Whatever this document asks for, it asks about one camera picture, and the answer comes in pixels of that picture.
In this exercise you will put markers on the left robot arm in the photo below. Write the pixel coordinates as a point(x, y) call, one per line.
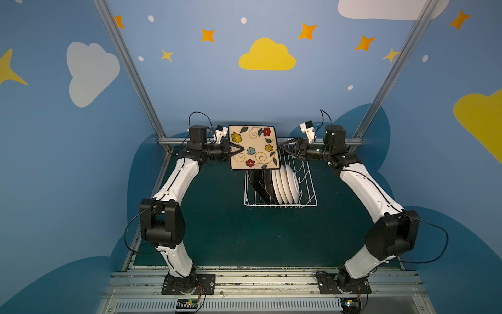
point(162, 223)

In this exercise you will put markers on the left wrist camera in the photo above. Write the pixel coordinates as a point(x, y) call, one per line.
point(220, 133)

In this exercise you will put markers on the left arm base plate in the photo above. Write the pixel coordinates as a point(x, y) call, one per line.
point(201, 284)

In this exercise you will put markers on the controller board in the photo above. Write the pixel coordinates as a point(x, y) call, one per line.
point(187, 305)
point(351, 306)

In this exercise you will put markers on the white wire dish rack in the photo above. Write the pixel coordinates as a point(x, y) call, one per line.
point(308, 197)

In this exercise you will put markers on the aluminium frame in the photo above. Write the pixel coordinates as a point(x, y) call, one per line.
point(264, 63)

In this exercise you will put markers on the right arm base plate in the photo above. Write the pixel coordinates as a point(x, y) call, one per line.
point(335, 283)

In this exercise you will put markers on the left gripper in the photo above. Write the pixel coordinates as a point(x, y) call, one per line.
point(225, 148)

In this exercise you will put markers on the right controller board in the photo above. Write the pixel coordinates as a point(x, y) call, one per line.
point(351, 306)

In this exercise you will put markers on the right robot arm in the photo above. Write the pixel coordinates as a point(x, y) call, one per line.
point(394, 231)

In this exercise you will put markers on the left controller board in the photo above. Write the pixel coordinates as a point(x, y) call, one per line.
point(187, 305)

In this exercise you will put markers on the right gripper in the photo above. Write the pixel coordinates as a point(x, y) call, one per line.
point(301, 148)

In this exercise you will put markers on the floral square plate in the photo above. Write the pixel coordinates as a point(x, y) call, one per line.
point(260, 147)
point(256, 183)

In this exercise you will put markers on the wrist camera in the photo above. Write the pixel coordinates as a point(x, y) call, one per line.
point(309, 130)
point(220, 133)

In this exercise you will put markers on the aluminium rail base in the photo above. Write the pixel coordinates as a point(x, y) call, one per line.
point(264, 290)

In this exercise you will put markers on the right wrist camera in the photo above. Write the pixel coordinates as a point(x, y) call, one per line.
point(309, 130)

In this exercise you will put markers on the white round plate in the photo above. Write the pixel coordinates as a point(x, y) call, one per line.
point(287, 177)
point(276, 188)
point(283, 185)
point(293, 184)

